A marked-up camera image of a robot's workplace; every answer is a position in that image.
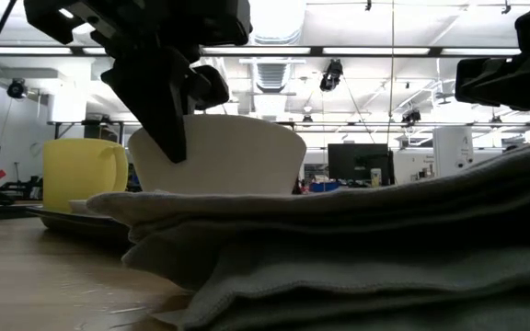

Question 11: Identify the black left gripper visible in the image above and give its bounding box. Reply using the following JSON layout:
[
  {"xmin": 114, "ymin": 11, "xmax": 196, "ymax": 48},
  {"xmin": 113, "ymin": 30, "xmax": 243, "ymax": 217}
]
[{"xmin": 23, "ymin": 0, "xmax": 253, "ymax": 165}]

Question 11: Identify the beige bowl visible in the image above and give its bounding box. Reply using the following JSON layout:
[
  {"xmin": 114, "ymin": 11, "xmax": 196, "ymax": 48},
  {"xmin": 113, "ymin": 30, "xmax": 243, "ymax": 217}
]
[{"xmin": 127, "ymin": 113, "xmax": 308, "ymax": 196}]

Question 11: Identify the yellow mug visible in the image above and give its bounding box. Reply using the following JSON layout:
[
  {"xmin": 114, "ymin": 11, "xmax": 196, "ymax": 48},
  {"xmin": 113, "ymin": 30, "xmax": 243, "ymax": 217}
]
[{"xmin": 42, "ymin": 138, "xmax": 130, "ymax": 214}]

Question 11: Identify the white round plate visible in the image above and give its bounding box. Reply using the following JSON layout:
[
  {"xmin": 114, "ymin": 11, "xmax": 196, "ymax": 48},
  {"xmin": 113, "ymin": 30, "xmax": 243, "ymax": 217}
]
[{"xmin": 68, "ymin": 198, "xmax": 109, "ymax": 217}]

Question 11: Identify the grey cloth napkin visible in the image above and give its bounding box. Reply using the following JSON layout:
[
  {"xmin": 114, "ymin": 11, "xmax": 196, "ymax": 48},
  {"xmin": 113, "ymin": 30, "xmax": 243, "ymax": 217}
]
[{"xmin": 85, "ymin": 130, "xmax": 530, "ymax": 331}]

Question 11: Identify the black plastic serving tray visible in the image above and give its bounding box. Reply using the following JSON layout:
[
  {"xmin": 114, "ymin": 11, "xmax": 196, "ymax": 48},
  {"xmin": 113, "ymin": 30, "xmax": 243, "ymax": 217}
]
[{"xmin": 25, "ymin": 205, "xmax": 133, "ymax": 243}]

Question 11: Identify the white cabinet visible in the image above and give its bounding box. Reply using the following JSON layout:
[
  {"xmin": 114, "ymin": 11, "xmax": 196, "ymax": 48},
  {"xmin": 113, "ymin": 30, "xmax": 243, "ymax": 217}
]
[{"xmin": 432, "ymin": 126, "xmax": 475, "ymax": 179}]

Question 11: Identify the blue bin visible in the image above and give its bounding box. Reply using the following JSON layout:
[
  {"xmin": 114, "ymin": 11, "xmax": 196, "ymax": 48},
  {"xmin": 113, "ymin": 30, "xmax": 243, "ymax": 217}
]
[{"xmin": 309, "ymin": 180, "xmax": 340, "ymax": 194}]

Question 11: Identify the black hanging camera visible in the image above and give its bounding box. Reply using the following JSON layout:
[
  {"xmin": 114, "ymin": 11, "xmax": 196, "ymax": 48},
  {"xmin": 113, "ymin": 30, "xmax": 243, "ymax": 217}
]
[
  {"xmin": 318, "ymin": 58, "xmax": 345, "ymax": 93},
  {"xmin": 401, "ymin": 108, "xmax": 422, "ymax": 125},
  {"xmin": 6, "ymin": 77, "xmax": 29, "ymax": 100}
]

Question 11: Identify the silver ventilation duct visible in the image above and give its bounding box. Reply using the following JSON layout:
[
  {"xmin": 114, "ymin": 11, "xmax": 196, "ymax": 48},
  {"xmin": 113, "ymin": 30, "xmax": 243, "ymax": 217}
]
[{"xmin": 248, "ymin": 0, "xmax": 307, "ymax": 119}]

